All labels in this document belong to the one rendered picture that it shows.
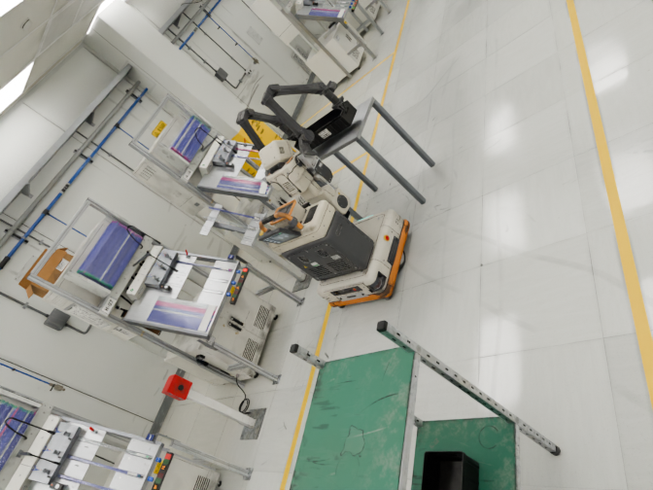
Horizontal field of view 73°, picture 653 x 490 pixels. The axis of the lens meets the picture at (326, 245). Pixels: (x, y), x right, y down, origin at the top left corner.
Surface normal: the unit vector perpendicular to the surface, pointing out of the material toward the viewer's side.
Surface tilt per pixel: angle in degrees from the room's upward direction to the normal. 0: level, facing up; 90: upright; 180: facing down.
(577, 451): 0
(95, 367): 90
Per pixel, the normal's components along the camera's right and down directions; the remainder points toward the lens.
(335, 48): -0.22, 0.77
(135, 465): 0.00, -0.61
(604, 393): -0.70, -0.55
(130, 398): 0.67, -0.32
